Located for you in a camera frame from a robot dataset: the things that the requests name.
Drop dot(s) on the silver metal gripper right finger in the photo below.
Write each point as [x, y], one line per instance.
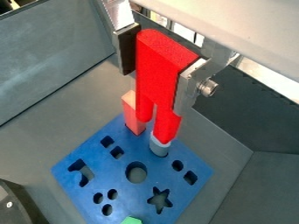
[195, 81]

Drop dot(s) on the green hexagonal peg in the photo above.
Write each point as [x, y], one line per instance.
[131, 220]

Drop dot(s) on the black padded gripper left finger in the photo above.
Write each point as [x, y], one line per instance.
[123, 29]

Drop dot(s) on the tall red square peg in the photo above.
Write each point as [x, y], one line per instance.
[129, 102]

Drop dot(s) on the black curved regrasp stand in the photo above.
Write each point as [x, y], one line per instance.
[12, 204]

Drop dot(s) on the red square-circle forked object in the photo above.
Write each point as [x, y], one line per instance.
[161, 59]

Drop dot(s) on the blue foam fixture block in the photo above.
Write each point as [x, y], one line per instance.
[116, 179]

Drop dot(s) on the grey-blue cylinder peg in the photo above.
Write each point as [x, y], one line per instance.
[158, 147]

